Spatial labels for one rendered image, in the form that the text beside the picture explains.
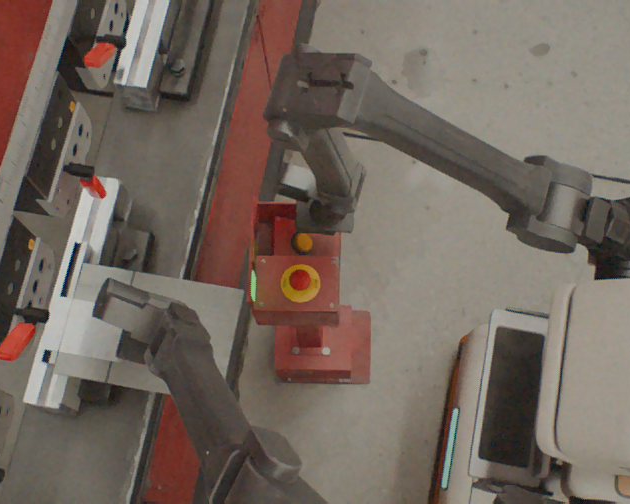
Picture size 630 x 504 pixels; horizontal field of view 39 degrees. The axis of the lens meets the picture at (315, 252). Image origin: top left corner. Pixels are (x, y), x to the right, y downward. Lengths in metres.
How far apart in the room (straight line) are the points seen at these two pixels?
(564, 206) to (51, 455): 0.90
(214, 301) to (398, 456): 1.07
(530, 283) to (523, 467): 1.21
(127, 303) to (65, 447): 0.43
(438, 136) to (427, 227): 1.46
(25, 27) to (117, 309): 0.36
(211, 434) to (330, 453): 1.46
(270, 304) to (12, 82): 0.71
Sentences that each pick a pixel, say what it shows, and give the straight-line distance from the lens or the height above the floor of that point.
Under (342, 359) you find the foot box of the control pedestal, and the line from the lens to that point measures 2.26.
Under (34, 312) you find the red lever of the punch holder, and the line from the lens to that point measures 1.17.
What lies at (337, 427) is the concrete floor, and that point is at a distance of 2.35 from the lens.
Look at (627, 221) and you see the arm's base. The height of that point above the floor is 1.24.
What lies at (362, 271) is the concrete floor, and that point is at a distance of 2.44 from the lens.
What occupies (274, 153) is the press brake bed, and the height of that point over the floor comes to 0.05.
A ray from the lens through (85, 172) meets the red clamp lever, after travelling 1.24.
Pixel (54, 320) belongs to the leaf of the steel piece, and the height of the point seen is 1.00.
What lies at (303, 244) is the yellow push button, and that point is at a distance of 1.70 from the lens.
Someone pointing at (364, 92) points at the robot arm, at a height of 1.47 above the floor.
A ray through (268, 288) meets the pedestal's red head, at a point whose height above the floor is 0.78.
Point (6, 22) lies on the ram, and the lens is 1.07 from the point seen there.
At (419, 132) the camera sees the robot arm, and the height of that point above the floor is 1.42.
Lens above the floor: 2.34
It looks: 72 degrees down
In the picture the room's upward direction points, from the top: 7 degrees counter-clockwise
